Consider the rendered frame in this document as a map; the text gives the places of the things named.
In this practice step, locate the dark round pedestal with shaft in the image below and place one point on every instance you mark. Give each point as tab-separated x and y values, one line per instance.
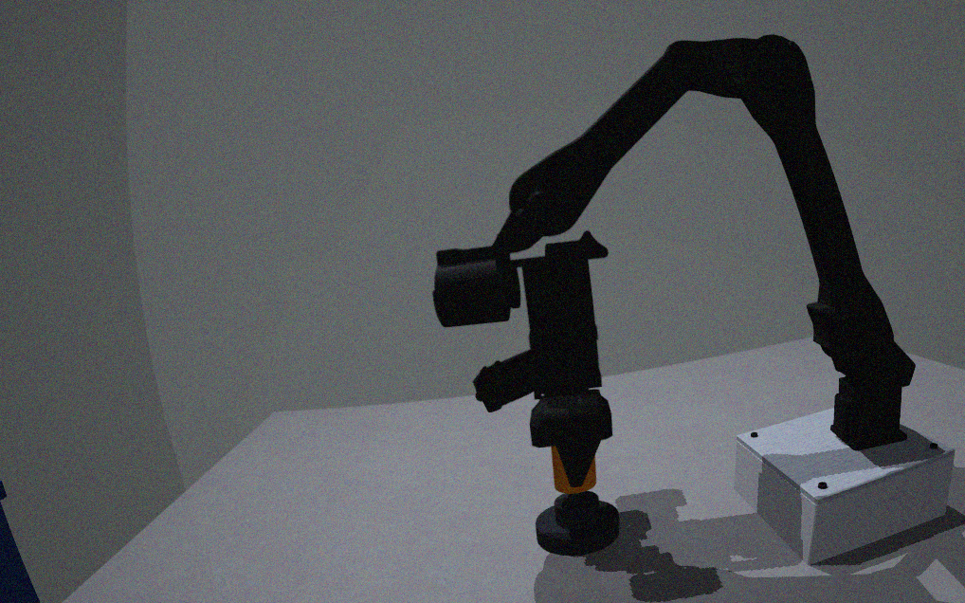
578	524

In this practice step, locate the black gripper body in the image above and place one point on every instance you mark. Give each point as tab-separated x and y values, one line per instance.
571	415

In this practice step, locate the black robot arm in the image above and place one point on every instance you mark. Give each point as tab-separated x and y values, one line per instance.
771	76

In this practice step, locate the orange knob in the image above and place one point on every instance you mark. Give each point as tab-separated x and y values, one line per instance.
561	480

